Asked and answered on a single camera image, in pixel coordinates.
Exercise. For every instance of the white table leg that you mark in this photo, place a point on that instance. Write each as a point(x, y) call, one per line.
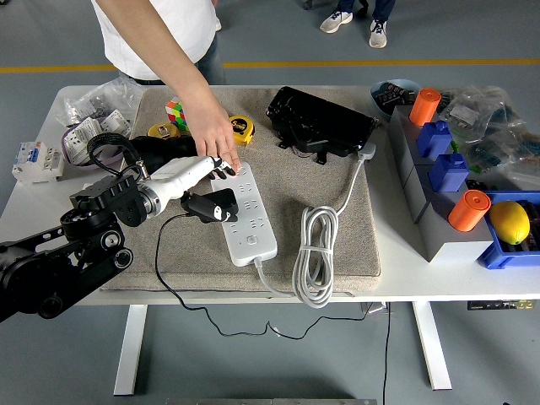
point(432, 350)
point(128, 350)

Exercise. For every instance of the person's right hand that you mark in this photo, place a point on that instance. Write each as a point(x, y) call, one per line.
point(215, 135)

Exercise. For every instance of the green plastic piece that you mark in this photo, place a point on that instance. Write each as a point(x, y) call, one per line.
point(475, 168)
point(455, 147)

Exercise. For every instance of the person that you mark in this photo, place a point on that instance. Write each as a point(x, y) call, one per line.
point(377, 36)
point(160, 34)

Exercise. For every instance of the black plastic tray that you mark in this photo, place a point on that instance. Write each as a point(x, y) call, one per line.
point(320, 120)

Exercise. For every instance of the yellow black round tape measure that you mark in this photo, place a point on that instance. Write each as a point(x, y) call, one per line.
point(163, 131)

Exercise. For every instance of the person's right forearm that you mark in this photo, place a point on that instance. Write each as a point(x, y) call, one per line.
point(169, 63)

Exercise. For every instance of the blue block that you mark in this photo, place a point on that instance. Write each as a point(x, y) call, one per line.
point(449, 173)
point(434, 141)

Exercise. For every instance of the white power strip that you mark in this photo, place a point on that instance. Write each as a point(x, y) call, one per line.
point(253, 240)

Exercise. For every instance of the grey-brown mat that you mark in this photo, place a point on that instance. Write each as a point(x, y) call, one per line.
point(287, 190)

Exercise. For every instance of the large white wall socket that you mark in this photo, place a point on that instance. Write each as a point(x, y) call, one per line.
point(78, 141)

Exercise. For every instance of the white-sided puzzle cube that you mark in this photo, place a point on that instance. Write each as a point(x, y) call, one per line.
point(175, 114)

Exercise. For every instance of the black table control panel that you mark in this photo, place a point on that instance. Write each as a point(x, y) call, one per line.
point(498, 305)

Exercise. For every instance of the yellow lemon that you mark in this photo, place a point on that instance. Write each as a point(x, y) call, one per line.
point(508, 221)

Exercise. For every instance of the grey box under table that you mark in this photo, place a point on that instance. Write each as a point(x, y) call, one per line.
point(375, 308)

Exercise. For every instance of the black fabric pouch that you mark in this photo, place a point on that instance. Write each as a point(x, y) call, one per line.
point(169, 145)

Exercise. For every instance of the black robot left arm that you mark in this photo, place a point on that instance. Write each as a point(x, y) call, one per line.
point(42, 270)

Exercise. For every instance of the blue bowl of circuit boards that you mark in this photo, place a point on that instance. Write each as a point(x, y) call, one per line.
point(379, 105)

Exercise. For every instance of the clear bag of parts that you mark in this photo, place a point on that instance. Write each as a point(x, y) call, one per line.
point(97, 101)

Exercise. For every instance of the purple bowl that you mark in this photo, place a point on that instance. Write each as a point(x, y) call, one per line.
point(107, 160)

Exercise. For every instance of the blue bin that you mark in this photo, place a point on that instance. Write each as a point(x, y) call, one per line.
point(491, 257)

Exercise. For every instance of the small white wall socket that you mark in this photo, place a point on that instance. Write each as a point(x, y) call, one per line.
point(115, 122)

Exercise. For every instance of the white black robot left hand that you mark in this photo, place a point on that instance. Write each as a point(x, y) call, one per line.
point(181, 173)

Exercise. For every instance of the white circuit breaker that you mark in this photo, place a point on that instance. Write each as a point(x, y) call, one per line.
point(36, 164)

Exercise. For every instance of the clear bag of components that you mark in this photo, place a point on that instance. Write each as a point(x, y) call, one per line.
point(506, 152)
point(464, 111)

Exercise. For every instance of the orange cylinder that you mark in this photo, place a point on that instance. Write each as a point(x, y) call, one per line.
point(468, 213)
point(425, 107)

